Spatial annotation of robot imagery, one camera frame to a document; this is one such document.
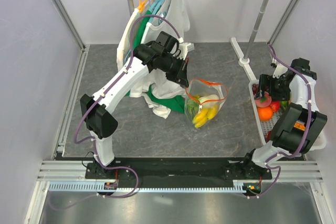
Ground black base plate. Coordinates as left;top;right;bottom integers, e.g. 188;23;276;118
85;157;272;188

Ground yellow banana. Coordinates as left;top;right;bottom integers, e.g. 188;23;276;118
192;105;219;128

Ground white radish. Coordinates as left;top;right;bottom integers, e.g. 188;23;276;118
198;94;219;108

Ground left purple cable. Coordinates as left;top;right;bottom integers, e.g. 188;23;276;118
47;14;183;210

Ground grey cable duct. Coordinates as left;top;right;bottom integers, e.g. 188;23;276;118
48;182;248;193

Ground front white t-shirt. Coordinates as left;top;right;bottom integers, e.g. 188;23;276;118
130;0;191;119

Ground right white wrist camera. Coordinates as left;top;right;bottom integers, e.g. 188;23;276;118
271;61;288;79

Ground clear zip top bag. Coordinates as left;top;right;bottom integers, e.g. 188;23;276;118
184;78;228;129

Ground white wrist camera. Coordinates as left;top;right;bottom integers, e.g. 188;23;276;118
177;42;195;60
271;61;288;79

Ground back white t-shirt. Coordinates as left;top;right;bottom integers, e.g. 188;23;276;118
117;8;141;71

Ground green lime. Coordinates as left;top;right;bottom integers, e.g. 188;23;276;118
280;101;289;109

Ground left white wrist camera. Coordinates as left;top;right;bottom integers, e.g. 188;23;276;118
177;42;195;60

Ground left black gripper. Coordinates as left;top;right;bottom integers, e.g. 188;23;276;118
160;54;188;88

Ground purple grapes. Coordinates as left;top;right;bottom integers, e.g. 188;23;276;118
252;83;259;94

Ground white t-shirt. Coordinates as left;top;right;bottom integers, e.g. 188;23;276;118
130;0;191;119
117;8;141;71

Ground purple cable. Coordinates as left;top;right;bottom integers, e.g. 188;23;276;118
47;14;183;210
246;44;314;201

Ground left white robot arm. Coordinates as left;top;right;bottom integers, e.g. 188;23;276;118
80;31;194;178

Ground green cabbage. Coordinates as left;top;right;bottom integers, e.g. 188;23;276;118
186;98;203;116

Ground green t-shirt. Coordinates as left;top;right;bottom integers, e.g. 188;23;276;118
126;16;184;118

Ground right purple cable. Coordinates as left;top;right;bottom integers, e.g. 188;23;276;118
246;44;314;201

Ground orange fruit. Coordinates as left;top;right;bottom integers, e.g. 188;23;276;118
257;106;274;121

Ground pink peach with leaf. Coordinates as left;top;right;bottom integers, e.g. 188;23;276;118
255;92;272;108

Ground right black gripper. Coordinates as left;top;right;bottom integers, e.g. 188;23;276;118
254;74;291;102

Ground green onion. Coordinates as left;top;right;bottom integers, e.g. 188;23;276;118
185;98;200;117

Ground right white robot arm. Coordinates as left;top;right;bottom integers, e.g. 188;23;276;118
240;58;328;179

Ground teal hanger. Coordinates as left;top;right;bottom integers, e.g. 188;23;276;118
152;0;171;18

